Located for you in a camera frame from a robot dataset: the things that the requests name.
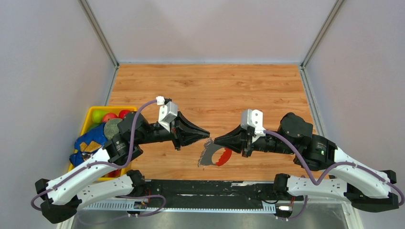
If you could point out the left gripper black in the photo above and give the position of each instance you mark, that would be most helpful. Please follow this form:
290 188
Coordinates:
186 127

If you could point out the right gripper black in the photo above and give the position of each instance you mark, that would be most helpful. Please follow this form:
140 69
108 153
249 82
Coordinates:
233 140

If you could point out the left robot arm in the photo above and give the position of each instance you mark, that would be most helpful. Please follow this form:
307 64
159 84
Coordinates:
64 196

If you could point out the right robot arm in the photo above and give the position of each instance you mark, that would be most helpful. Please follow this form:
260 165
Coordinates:
330 172

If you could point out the red tomato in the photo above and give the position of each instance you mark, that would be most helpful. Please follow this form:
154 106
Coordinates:
123 113

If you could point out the netted melon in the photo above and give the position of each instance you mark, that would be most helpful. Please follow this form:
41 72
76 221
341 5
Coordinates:
111 128

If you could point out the red apple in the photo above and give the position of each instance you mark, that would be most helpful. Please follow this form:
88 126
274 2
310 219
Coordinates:
108 117

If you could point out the yellow plastic bin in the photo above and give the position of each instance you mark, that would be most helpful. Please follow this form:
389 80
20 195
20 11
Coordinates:
88 124

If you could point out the green apple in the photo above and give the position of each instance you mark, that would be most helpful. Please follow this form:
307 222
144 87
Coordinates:
97 115

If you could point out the blue snack bag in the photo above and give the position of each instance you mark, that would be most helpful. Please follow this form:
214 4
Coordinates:
87 144

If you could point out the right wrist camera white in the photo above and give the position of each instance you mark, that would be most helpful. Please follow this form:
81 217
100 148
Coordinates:
254 119

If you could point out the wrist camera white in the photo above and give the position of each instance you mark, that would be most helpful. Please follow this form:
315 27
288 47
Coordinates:
167 113
254 119

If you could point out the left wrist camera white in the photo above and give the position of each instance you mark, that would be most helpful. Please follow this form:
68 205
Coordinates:
167 113

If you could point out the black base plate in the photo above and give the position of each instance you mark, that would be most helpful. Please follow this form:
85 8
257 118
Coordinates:
168 190

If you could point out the white slotted cable duct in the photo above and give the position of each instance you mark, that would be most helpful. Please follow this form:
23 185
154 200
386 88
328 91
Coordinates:
225 205

